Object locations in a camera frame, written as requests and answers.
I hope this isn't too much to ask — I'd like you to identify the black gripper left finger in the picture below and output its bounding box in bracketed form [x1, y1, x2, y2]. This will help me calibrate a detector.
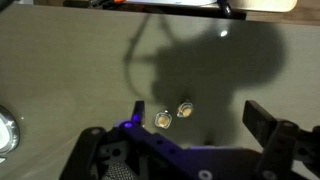
[59, 100, 146, 180]

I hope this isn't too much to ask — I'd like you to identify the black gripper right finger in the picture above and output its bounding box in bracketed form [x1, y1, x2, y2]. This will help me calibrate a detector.
[242, 99, 300, 180]

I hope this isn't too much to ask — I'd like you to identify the silver metal basket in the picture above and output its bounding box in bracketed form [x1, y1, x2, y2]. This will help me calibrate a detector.
[0, 104, 21, 162]

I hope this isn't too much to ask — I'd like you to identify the small clear cup left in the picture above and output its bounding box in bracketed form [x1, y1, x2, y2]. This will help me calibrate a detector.
[154, 109, 173, 129]

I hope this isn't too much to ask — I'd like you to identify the beige wooden board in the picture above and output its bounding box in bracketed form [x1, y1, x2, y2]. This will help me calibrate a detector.
[229, 0, 298, 14]

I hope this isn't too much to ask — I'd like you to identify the white flat board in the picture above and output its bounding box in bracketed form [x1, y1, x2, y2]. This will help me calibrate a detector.
[125, 0, 218, 7]

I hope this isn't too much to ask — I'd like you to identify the black clamp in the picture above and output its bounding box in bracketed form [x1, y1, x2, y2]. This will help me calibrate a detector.
[218, 0, 235, 18]

